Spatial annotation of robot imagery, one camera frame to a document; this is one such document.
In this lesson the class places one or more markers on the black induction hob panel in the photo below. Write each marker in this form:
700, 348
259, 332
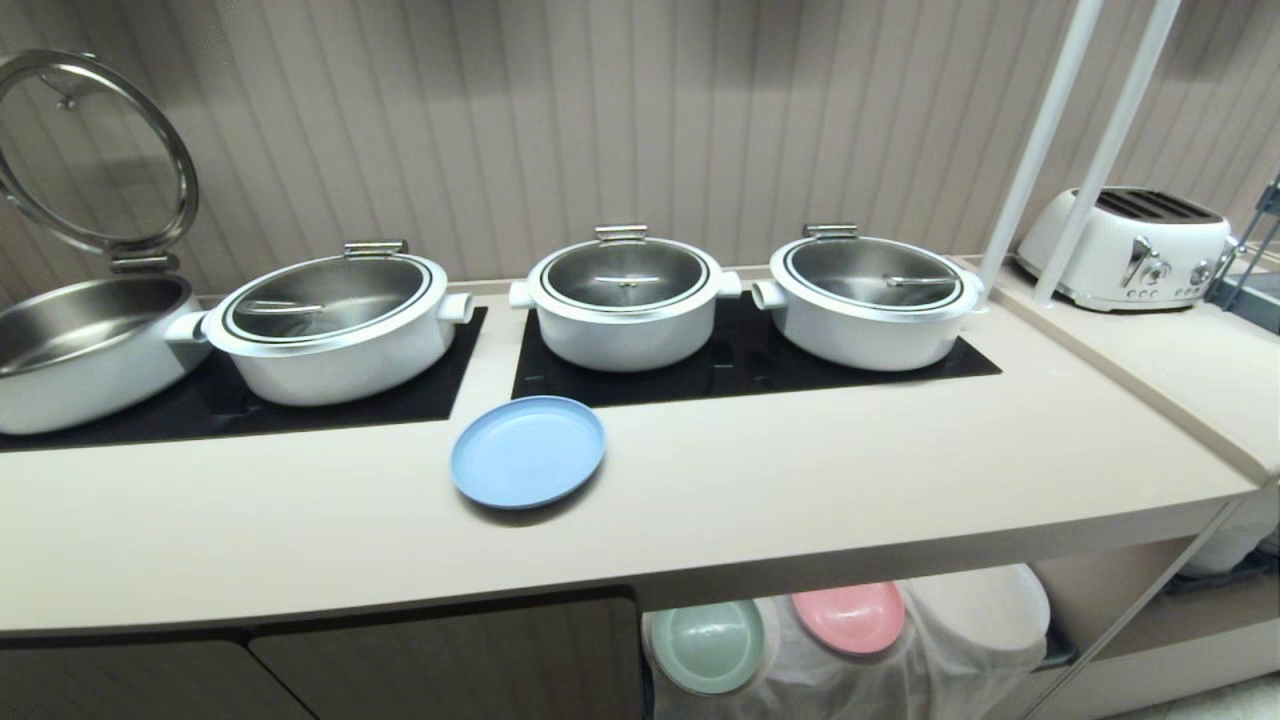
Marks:
740, 365
200, 405

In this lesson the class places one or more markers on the round glass pot lid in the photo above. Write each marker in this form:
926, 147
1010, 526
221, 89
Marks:
150, 150

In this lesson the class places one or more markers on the small round glass lid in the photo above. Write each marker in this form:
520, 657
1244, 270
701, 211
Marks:
625, 272

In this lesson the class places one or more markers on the blue plate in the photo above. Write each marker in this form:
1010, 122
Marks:
525, 455

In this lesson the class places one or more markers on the white toaster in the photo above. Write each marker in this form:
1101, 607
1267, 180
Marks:
1125, 250

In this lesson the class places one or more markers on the white slanted pole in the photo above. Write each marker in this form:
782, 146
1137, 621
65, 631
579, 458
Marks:
1035, 140
1105, 150

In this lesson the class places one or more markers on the open white chafing pot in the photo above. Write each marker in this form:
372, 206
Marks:
80, 350

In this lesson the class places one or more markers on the white oval chafing pot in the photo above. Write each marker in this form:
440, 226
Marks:
340, 355

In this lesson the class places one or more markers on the dark cabinet door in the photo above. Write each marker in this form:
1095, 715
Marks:
460, 660
130, 680

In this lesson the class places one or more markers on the green bowl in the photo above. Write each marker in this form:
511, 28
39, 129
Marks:
708, 645

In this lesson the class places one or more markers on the small white round chafing pot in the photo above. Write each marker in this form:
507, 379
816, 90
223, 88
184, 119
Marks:
625, 335

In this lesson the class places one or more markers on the pink plate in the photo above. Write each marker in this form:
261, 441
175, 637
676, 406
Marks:
850, 615

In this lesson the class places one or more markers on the oval glass pot lid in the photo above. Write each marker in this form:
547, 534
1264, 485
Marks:
330, 295

